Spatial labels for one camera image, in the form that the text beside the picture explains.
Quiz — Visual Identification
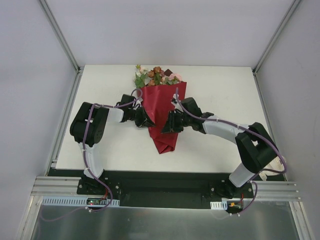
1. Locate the orange brown rose stem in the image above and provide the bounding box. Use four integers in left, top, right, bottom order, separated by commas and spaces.
147, 66, 165, 86

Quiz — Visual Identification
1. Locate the aluminium frame post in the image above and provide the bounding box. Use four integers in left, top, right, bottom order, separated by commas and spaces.
252, 0, 302, 73
38, 0, 82, 73

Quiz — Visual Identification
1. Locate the purple cable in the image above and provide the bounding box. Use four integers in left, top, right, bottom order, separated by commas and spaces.
173, 87, 288, 221
39, 87, 144, 222

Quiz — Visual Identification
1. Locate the aluminium front rail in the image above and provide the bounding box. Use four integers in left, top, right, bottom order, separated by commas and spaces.
31, 176, 302, 202

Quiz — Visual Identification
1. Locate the right white cable duct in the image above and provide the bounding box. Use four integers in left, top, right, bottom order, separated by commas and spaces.
210, 201, 228, 211

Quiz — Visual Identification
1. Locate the cream printed ribbon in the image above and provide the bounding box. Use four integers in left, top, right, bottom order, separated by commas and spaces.
259, 156, 285, 181

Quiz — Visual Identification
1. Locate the left aluminium frame post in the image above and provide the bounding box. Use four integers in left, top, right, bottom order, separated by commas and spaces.
38, 0, 82, 73

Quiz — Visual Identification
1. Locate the small pink rose stem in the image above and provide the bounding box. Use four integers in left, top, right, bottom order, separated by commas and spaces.
161, 73, 183, 85

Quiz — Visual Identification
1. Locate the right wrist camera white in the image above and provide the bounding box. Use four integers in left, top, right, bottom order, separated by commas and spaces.
171, 94, 178, 106

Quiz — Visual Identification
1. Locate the right aluminium frame post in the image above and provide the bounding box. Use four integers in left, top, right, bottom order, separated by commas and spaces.
252, 0, 302, 73

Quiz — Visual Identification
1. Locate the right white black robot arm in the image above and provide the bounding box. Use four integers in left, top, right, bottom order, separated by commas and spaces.
161, 93, 280, 199

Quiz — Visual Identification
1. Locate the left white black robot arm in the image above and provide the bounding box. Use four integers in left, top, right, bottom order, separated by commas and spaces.
69, 94, 156, 195

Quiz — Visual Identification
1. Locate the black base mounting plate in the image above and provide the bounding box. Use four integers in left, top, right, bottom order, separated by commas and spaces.
76, 170, 254, 209

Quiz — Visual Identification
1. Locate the left white cable duct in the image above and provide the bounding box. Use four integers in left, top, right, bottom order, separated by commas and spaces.
42, 196, 120, 208

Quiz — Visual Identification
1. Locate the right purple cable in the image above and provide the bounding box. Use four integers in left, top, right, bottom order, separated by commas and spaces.
173, 87, 288, 221

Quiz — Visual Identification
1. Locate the dark red wrapping cloth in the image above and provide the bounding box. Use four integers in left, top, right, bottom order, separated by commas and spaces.
140, 69, 187, 154

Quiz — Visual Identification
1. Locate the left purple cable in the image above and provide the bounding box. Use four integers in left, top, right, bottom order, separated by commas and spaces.
39, 87, 144, 222

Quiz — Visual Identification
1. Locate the white rose stem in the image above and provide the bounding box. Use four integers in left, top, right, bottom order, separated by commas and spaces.
134, 64, 148, 88

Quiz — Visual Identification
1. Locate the white cable duct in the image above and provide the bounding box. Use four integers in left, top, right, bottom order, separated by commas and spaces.
42, 196, 120, 208
210, 201, 228, 211

